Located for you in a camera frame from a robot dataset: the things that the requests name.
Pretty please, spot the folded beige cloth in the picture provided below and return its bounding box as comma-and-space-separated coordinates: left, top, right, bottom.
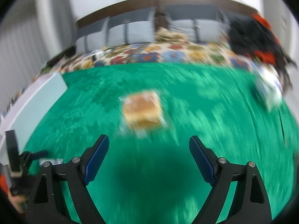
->
155, 27, 189, 43

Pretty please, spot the white cardboard box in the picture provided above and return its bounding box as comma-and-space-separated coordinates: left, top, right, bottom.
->
1, 72, 68, 156

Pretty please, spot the person's left hand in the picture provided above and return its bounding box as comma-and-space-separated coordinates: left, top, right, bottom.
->
8, 191, 29, 214

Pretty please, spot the green patterned tablecloth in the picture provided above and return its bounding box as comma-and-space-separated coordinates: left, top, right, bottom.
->
25, 63, 298, 223

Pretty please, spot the grey pillow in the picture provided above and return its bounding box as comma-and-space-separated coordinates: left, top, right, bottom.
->
75, 17, 110, 54
163, 4, 223, 44
107, 7, 156, 48

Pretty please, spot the white blue ceramic teapot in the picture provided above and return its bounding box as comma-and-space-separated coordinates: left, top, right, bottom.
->
255, 65, 283, 112

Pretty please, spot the red garment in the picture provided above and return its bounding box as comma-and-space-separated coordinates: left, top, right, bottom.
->
252, 13, 280, 66

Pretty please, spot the orange fuzzy sleeve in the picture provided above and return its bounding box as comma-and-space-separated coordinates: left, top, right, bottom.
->
0, 175, 9, 196

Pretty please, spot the packaged bread loaf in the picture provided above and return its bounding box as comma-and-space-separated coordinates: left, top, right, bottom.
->
119, 90, 168, 138

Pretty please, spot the white power adapter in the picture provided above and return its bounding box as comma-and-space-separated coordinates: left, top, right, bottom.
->
91, 51, 104, 62

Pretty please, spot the black jacket pile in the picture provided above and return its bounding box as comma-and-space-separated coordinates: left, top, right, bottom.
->
228, 17, 298, 91

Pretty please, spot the grey curtain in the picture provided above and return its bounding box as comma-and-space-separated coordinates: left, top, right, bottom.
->
1, 0, 76, 111

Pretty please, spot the white silver snack pouch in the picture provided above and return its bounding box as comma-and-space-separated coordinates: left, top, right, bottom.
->
38, 158, 64, 166

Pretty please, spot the far left grey pillow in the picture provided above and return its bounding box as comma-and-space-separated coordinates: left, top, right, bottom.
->
75, 17, 110, 54

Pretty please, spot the floral bedsheet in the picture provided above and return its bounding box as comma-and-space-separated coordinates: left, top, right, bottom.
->
41, 41, 256, 74

